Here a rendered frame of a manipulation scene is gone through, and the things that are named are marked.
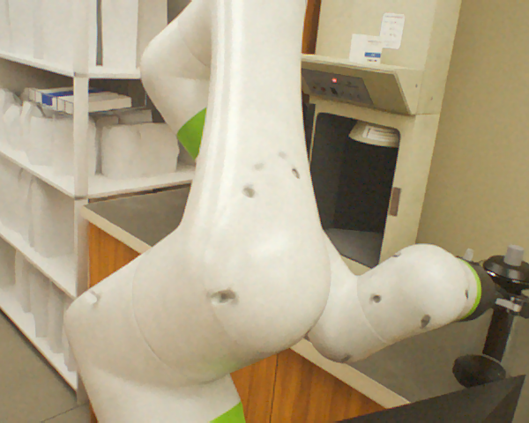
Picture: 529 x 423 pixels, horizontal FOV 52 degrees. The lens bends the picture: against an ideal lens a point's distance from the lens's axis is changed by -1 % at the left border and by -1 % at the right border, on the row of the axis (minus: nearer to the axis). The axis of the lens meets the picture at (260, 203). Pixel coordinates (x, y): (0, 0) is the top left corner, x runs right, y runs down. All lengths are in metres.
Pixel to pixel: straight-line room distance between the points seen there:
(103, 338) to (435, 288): 0.39
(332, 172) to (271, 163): 1.13
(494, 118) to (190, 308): 1.38
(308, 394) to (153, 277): 0.90
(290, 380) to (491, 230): 0.76
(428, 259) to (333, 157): 0.89
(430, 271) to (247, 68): 0.33
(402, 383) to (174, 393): 0.70
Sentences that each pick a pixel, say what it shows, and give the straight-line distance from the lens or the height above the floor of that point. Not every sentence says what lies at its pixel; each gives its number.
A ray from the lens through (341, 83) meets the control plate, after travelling 1.32.
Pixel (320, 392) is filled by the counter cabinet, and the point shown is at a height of 0.82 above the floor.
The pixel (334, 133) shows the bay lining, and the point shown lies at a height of 1.31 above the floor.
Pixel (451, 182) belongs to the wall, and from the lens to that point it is 1.75.
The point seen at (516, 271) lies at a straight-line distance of 1.03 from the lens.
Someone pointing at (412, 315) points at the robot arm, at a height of 1.24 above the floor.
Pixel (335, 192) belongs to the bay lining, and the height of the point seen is 1.13.
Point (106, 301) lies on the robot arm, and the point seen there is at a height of 1.33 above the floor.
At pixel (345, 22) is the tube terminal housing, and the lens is 1.42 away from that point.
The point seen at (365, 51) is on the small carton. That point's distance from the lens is 1.27.
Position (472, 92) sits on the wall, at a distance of 1.71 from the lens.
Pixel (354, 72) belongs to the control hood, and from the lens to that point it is 1.26.
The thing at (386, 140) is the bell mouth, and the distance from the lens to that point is 1.38.
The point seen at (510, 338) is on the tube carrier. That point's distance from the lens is 1.07.
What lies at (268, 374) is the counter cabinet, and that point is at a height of 0.77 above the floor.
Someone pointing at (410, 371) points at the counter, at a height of 0.94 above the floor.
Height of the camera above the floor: 1.56
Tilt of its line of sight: 18 degrees down
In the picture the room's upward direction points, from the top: 6 degrees clockwise
